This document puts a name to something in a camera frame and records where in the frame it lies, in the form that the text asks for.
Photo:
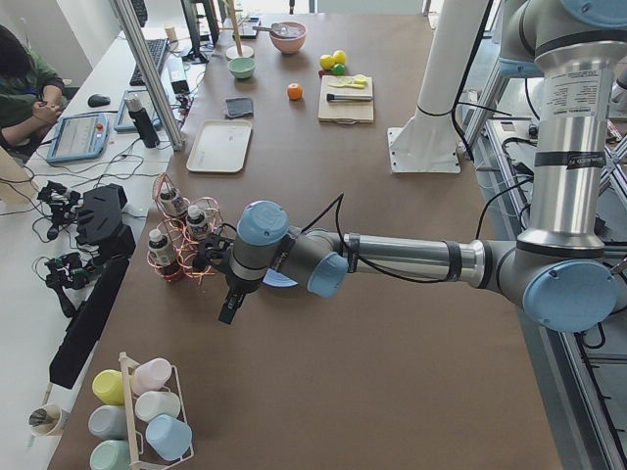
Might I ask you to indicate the white wire cup rack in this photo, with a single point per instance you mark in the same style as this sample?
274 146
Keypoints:
142 455

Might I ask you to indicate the black framed tablet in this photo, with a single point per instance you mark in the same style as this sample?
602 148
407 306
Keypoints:
247 28

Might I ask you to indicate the copper wire bottle rack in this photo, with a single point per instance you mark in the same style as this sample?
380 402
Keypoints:
174 226

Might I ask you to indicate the pink bowl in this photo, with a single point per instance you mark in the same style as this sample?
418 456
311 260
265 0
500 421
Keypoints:
290 45

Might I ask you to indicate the orange fruit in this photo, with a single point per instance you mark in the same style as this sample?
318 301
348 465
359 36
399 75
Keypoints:
295 91

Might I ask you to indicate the cream serving tray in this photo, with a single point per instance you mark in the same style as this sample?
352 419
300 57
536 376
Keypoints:
220 146

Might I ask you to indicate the mint green bowl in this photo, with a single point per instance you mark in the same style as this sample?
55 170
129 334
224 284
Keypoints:
242 67

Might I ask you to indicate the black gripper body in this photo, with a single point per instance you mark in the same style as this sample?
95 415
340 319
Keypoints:
238 286

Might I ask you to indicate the metal ice scoop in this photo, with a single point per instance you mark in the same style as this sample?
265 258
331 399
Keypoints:
282 30

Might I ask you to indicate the sage green plastic cup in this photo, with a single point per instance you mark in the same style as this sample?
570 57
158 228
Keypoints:
110 455

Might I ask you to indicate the black thermos bottle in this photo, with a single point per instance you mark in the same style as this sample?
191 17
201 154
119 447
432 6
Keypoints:
141 120

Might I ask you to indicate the yellow plastic knife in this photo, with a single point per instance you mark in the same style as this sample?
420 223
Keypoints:
348 84

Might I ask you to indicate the lemon slice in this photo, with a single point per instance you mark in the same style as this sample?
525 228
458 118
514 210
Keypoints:
360 78

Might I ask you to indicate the white plastic cup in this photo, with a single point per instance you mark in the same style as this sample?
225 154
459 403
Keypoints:
154 403

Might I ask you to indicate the grey plastic cup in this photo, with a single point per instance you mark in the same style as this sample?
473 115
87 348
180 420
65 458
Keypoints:
108 422

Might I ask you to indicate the green lime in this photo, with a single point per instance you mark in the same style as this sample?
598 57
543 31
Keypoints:
338 69

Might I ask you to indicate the wooden cutting board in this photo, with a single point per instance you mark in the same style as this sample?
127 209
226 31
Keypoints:
345 112

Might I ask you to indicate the black computer mouse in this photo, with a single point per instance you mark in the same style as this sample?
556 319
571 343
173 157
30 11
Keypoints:
98 100

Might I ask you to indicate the grey folded cloth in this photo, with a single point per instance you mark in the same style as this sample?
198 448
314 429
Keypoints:
238 107

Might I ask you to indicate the aluminium frame post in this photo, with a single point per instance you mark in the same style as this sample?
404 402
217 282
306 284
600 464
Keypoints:
152 79

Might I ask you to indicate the wooden stand base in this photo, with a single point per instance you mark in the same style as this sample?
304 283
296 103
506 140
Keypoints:
231 24

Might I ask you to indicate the blue plate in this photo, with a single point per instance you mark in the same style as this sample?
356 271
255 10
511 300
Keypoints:
278 280

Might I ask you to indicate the pink plastic cup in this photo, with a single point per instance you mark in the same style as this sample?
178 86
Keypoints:
150 376

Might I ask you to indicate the light blue plastic cup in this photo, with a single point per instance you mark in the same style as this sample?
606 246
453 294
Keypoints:
169 437

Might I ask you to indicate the yellow lemon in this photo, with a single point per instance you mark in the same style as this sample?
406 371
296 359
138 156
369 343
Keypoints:
340 57
327 62

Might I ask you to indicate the yellow plastic cup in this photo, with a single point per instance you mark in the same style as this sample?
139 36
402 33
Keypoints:
107 386

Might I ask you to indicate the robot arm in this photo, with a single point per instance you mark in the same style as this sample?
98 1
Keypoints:
554 270

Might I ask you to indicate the seated person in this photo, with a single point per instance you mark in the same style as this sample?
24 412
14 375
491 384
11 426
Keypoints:
32 96

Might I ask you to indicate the teach pendant tablet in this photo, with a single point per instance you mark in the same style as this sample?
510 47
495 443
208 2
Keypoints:
79 138

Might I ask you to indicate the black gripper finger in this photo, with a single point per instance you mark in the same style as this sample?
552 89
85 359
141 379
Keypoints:
230 306

